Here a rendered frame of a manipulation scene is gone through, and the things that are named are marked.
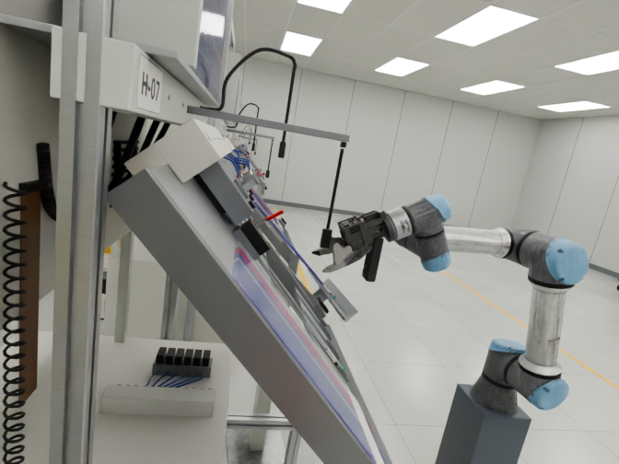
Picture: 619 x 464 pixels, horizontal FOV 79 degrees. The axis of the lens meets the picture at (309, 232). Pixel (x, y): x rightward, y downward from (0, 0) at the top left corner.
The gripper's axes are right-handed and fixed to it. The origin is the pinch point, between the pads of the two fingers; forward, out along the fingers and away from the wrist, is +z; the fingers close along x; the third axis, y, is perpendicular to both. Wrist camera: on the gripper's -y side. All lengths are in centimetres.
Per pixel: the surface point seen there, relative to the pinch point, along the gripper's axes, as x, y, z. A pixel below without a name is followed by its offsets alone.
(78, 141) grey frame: 41, 40, 22
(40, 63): 27, 52, 27
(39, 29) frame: 37, 52, 22
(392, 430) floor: -67, -125, -10
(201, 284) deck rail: 38.0, 18.1, 17.7
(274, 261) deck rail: -30.0, -5.2, 11.2
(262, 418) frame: -33, -61, 37
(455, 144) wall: -771, -140, -455
